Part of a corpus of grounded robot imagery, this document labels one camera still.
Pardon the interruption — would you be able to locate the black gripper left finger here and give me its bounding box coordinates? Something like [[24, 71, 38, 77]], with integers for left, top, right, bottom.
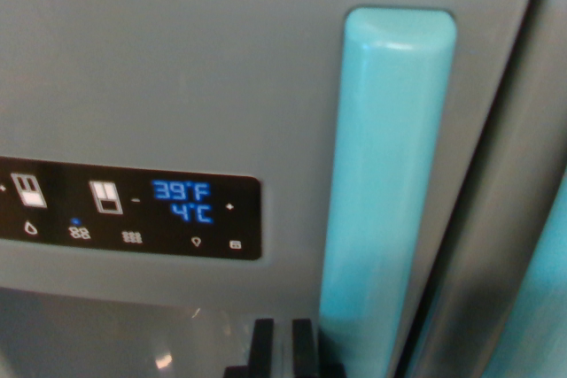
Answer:
[[246, 318, 276, 378]]

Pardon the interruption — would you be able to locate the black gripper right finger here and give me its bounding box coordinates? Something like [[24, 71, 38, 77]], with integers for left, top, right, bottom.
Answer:
[[291, 318, 322, 378]]

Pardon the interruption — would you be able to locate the teal handle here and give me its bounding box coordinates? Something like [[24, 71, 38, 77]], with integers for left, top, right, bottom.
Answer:
[[498, 174, 567, 378], [317, 6, 458, 378]]

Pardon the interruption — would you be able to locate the grey toy refrigerator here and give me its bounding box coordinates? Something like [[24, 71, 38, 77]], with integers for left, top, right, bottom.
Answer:
[[0, 0, 550, 378]]

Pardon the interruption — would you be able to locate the black control panel sticker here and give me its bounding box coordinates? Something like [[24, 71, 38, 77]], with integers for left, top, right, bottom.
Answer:
[[0, 155, 263, 262]]

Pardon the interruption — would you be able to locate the teal handle on clip door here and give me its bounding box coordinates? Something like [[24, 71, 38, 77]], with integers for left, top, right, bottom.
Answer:
[[498, 174, 567, 378]]

